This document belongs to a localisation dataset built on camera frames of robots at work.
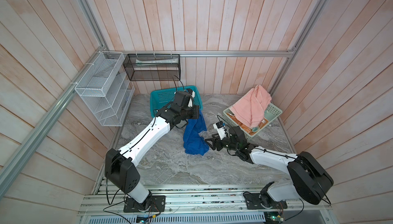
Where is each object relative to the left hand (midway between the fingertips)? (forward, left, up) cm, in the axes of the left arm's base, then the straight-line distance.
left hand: (199, 113), depth 79 cm
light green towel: (+16, -50, -22) cm, 57 cm away
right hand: (-6, -6, -14) cm, 17 cm away
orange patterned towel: (+4, -32, -22) cm, 39 cm away
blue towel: (-7, +3, -21) cm, 22 cm away
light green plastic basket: (+18, -54, -22) cm, 61 cm away
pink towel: (+20, -36, -18) cm, 45 cm away
